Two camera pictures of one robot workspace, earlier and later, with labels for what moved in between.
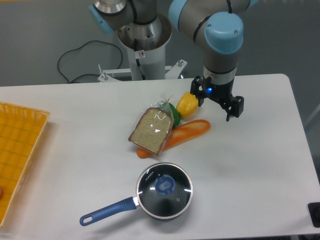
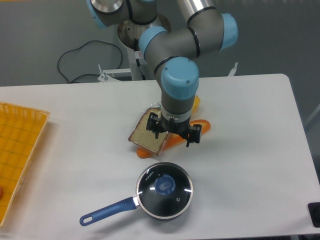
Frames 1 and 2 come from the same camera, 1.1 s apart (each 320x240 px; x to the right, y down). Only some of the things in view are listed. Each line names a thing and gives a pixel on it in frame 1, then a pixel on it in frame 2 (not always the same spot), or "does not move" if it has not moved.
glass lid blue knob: (164, 190) does not move
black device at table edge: (314, 209) does not move
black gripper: (200, 87) → (156, 124)
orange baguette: (186, 131) does not move
